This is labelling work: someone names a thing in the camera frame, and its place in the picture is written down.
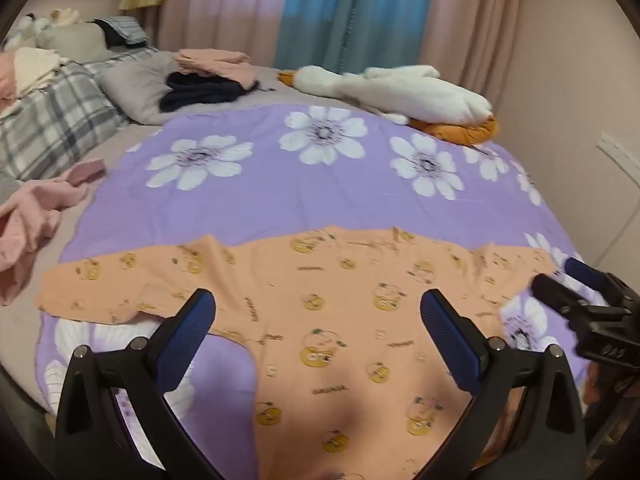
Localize orange duck print garment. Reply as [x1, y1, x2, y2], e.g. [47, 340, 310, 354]
[36, 226, 554, 479]

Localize dark navy clothes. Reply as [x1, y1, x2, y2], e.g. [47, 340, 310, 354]
[158, 72, 258, 113]

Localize cream clothes pile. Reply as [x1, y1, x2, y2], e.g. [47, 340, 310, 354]
[1, 47, 68, 112]

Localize folded pink clothes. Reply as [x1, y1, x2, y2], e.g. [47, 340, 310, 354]
[174, 49, 257, 90]

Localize orange mustard cloth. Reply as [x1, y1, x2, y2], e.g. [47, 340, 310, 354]
[408, 116, 500, 146]

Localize pink crumpled garment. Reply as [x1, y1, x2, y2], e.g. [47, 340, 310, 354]
[1, 159, 106, 306]

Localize white goose plush toy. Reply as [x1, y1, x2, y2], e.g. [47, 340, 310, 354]
[278, 65, 492, 126]

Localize pink and blue curtain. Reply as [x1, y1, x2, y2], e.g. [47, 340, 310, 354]
[146, 0, 521, 102]

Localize purple floral bed sheet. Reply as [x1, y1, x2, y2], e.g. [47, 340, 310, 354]
[34, 103, 589, 480]

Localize grey plaid blanket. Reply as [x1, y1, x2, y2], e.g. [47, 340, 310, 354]
[1, 48, 156, 181]

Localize grey pillow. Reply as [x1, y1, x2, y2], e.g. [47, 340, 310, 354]
[98, 51, 178, 126]

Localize plaid folded cloth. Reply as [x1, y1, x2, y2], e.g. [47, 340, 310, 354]
[93, 15, 149, 49]

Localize white wall power strip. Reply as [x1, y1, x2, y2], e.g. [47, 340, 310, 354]
[597, 132, 640, 186]

